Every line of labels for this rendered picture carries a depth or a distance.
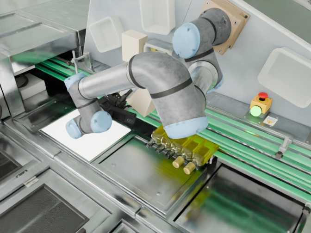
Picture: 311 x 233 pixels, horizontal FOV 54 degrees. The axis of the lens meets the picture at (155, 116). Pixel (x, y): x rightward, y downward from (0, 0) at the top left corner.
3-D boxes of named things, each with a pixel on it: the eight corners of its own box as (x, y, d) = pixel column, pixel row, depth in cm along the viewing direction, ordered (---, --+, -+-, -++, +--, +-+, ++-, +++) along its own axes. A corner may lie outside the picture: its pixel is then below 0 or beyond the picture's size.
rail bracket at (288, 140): (284, 138, 124) (271, 156, 116) (289, 125, 120) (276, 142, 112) (294, 143, 122) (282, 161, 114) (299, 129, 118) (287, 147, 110)
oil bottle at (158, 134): (174, 121, 161) (149, 142, 147) (175, 113, 158) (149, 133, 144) (183, 125, 158) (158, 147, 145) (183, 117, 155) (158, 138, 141)
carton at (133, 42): (131, 55, 177) (122, 60, 172) (131, 29, 167) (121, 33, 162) (147, 62, 171) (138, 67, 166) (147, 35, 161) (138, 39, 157)
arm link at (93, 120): (86, 107, 99) (71, 110, 107) (101, 137, 102) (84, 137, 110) (104, 97, 104) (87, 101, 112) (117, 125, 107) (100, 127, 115)
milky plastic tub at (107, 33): (97, 21, 183) (87, 25, 177) (121, 11, 167) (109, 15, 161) (109, 48, 188) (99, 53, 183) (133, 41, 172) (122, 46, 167)
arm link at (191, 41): (208, 13, 112) (188, 22, 104) (220, 47, 116) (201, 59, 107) (184, 23, 121) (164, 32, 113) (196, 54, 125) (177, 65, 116)
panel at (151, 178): (84, 107, 193) (38, 133, 171) (83, 102, 191) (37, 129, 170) (207, 171, 148) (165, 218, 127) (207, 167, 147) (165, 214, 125)
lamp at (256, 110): (251, 112, 134) (248, 115, 132) (253, 103, 132) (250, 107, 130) (260, 115, 132) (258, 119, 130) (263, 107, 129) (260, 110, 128)
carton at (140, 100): (135, 70, 134) (124, 76, 130) (162, 92, 130) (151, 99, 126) (129, 88, 143) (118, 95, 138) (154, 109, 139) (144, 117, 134)
